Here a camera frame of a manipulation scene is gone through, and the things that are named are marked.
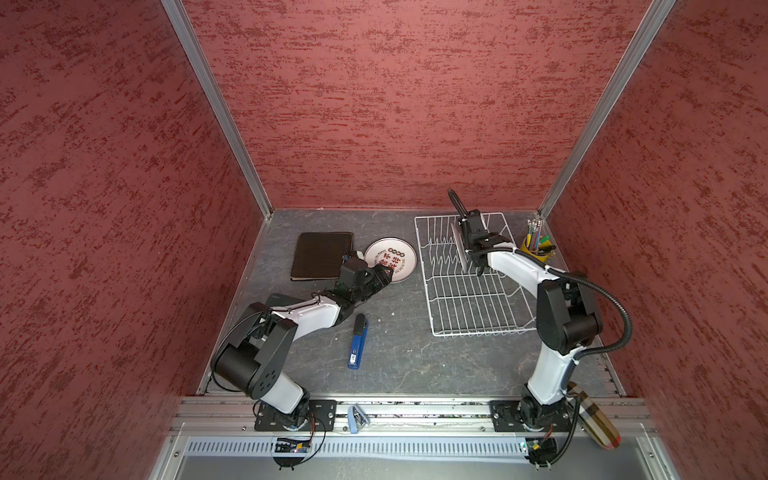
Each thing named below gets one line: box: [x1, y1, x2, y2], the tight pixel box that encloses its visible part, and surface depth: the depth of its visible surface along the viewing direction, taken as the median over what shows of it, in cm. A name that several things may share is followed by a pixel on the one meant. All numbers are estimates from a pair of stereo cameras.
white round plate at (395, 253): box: [364, 237, 418, 282], surface depth 109 cm
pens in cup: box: [526, 218, 557, 252], surface depth 99 cm
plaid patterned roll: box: [567, 381, 621, 450], surface depth 73 cm
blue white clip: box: [348, 405, 369, 434], surface depth 74 cm
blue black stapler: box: [348, 313, 369, 370], surface depth 86 cm
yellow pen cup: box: [520, 236, 556, 262], surface depth 99 cm
